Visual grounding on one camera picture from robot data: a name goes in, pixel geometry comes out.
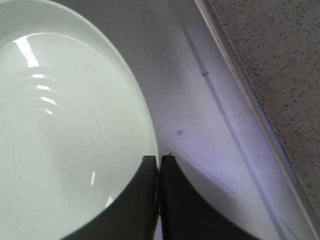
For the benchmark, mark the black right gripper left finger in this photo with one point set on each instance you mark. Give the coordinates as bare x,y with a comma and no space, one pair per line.
132,215

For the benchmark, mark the light green round plate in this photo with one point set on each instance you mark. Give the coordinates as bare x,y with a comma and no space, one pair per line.
74,123

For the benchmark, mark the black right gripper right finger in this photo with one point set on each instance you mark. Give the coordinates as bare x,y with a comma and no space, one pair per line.
185,214

